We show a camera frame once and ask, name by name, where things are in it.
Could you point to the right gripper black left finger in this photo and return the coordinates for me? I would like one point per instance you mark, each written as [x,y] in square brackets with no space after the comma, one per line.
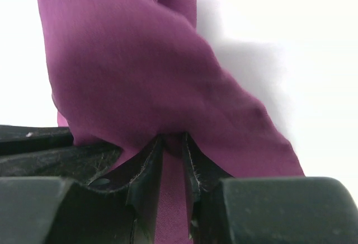
[118,207]

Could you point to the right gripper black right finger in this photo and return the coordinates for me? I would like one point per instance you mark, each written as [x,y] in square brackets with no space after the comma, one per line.
[223,209]

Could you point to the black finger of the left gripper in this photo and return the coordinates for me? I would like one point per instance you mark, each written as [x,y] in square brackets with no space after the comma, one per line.
[29,151]

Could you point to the purple cloth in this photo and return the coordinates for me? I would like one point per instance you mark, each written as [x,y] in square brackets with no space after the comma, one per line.
[124,71]

